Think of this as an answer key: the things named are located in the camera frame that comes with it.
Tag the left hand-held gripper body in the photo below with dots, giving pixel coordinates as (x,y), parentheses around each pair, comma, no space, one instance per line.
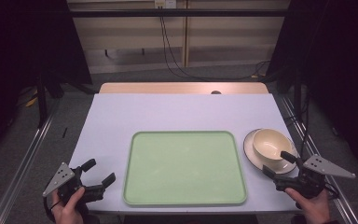
(64,183)

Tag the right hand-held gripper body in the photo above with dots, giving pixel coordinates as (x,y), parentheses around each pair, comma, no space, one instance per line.
(312,178)

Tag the cream plate with dark rim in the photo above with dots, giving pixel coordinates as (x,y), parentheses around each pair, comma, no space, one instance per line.
(254,158)

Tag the cream bowl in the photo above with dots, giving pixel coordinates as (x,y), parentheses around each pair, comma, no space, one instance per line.
(272,144)

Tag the light green tray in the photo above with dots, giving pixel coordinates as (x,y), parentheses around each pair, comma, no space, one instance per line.
(185,168)

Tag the person's left hand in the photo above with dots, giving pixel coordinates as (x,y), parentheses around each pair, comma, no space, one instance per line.
(68,209)

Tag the person's right hand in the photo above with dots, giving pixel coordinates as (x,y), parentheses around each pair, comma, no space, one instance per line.
(313,207)

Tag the white table mat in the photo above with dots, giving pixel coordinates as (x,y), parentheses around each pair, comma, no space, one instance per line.
(118,124)

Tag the black metal stand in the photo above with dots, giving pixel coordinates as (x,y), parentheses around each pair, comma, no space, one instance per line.
(42,99)

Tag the black curtain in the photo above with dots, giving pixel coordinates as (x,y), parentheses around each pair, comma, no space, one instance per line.
(338,62)
(28,56)

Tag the aluminium floor rail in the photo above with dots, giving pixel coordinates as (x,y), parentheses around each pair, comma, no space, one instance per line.
(317,149)
(21,165)

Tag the black metal frame bar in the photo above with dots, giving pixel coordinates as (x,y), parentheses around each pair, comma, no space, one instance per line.
(180,13)

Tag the white wall socket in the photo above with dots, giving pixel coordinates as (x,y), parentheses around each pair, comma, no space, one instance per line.
(165,3)

